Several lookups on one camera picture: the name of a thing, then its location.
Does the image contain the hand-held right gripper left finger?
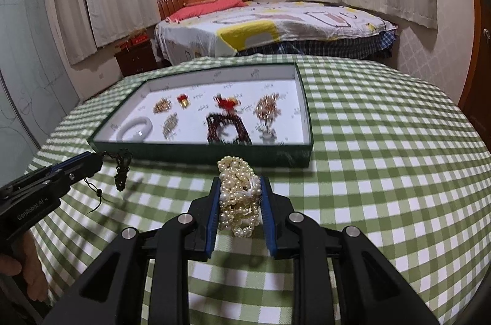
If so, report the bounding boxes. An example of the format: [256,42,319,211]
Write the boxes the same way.
[44,177,222,325]

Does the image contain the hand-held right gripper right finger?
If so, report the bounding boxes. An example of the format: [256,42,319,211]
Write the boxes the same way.
[259,174,440,325]

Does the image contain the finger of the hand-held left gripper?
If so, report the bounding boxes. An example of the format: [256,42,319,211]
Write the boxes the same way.
[11,151,96,191]
[46,155,104,201]

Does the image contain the white pearl bracelet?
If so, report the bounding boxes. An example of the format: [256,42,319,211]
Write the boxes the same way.
[217,155,265,238]

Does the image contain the black beaded bracelet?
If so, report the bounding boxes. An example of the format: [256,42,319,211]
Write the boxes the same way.
[85,150,133,215]

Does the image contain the green jewelry box tray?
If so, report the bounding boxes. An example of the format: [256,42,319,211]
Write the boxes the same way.
[87,62,314,169]

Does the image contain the dark red beaded bracelet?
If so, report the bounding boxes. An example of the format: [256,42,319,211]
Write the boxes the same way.
[205,112,254,146]

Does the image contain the silver rhinestone bracelet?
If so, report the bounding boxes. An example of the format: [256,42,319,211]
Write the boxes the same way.
[161,113,180,138]

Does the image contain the gold rhinestone brooch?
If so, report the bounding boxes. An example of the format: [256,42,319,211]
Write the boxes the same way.
[153,97,173,114]

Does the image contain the red tassel ornament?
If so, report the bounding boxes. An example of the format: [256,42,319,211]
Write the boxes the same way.
[214,93,242,114]

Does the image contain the pearl rhinestone brooch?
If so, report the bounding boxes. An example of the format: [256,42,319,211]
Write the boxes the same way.
[253,92,284,122]

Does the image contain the person's left hand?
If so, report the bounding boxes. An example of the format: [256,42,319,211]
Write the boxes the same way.
[0,231,50,304]

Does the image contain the white bangle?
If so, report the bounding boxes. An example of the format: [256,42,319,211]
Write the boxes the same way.
[117,116,154,143]

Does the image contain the dark wooden nightstand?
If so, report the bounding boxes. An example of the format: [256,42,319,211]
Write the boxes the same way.
[114,41,158,78]

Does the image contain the green checkered tablecloth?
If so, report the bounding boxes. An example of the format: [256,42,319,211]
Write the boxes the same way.
[29,54,491,325]

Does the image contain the red items on nightstand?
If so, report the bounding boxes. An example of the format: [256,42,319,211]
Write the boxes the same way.
[117,35,148,49]

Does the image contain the bed with patterned quilt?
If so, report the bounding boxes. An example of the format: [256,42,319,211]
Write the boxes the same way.
[154,0,397,66]

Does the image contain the pink pillow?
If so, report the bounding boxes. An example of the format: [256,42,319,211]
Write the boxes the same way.
[169,0,250,22]

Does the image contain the brown wooden door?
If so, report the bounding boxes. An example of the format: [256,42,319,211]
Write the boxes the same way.
[458,0,491,128]

